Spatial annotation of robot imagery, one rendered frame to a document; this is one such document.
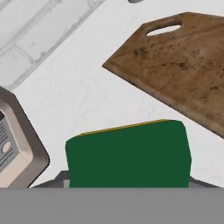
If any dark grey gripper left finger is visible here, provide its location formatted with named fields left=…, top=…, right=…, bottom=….
left=31, top=170, right=71, bottom=189

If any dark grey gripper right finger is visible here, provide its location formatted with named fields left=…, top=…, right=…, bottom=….
left=188, top=176, right=221, bottom=189

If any green and yellow sponge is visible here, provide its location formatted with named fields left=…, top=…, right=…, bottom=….
left=65, top=118, right=193, bottom=189

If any brown wooden cutting board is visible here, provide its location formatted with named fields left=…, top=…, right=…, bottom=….
left=101, top=11, right=224, bottom=139

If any beige and grey toaster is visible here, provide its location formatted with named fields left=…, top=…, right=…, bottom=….
left=0, top=86, right=51, bottom=189

